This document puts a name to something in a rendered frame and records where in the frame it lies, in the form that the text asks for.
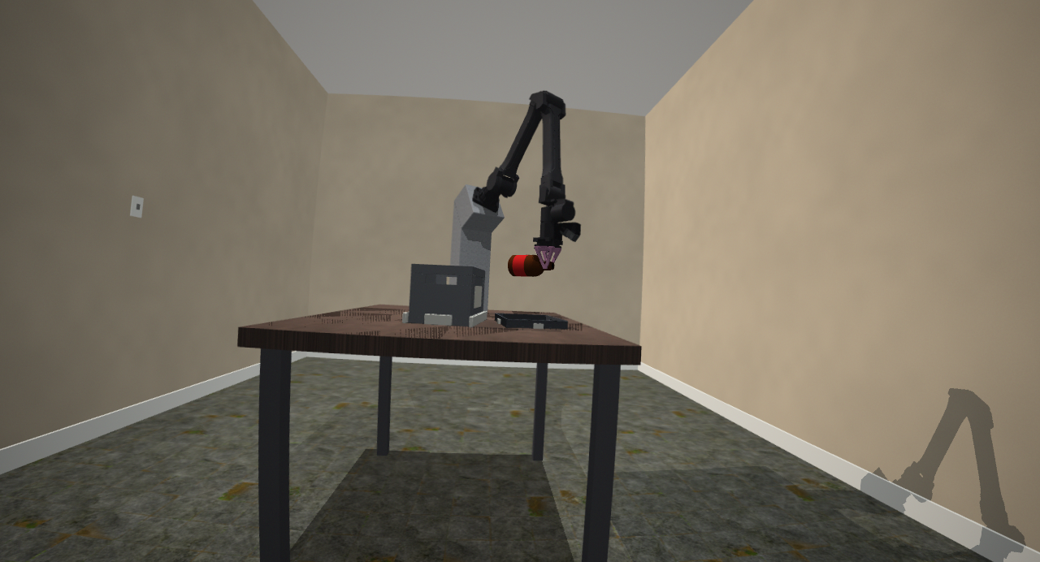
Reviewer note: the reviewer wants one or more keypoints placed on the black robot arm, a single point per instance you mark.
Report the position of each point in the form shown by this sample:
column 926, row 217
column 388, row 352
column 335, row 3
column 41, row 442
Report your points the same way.
column 558, row 209

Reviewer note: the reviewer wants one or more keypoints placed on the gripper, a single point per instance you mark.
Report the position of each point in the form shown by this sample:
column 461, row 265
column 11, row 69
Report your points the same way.
column 547, row 245

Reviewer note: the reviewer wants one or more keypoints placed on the brown glass bottle with red label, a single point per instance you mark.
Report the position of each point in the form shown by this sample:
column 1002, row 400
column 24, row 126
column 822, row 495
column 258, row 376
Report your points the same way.
column 526, row 265

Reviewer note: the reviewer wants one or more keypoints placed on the dark grey divided crate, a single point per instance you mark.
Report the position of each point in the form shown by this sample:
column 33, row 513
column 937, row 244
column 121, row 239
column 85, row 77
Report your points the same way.
column 429, row 292

